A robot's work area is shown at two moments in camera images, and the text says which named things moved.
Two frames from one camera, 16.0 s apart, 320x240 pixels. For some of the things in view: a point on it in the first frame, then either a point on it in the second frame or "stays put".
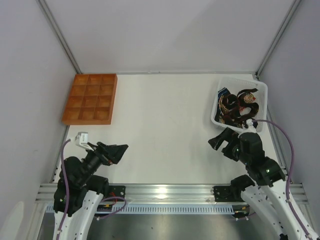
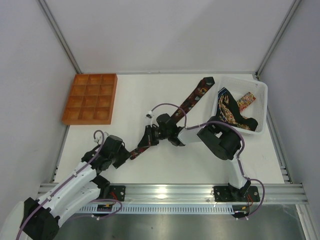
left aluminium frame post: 46,10 stays put
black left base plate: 116,191 stays put
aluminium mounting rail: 155,193 stays put
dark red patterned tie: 233,105 → 205,84
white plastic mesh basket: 233,85 stays put
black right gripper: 227,144 → 152,136
